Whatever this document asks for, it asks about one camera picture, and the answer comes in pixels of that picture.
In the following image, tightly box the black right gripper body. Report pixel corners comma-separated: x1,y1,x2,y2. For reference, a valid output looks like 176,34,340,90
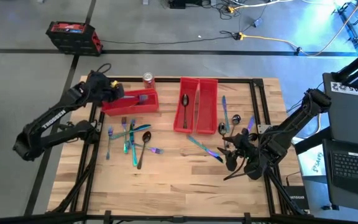
233,128,257,159

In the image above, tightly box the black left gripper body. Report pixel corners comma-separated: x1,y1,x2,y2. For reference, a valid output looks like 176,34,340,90
87,70,126,105

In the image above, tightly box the red plastic bin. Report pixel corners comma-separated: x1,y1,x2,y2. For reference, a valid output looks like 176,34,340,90
195,78,219,136
100,88,160,117
172,77,201,134

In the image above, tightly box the red soda can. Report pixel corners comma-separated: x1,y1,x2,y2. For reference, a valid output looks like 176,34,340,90
142,72,157,91

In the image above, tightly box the red and black toolbox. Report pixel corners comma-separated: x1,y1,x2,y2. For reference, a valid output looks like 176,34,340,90
45,21,103,57

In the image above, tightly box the white printed sheet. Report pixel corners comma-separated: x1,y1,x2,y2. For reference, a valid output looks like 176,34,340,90
296,144,325,177

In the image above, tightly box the black power strip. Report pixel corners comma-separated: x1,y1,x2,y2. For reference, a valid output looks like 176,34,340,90
168,0,186,9

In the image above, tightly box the black laptop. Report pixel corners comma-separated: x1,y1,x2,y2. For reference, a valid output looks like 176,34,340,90
321,138,358,215

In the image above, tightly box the grey case with sticker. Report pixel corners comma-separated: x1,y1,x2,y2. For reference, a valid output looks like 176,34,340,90
321,72,358,149

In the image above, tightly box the black metal stand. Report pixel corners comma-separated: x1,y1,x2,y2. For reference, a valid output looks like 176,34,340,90
333,0,358,56

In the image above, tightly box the black network switch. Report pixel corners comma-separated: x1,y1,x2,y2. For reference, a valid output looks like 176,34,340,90
283,185,310,211

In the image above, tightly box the yellow extension cable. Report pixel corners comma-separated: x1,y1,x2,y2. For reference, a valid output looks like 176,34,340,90
237,0,358,57

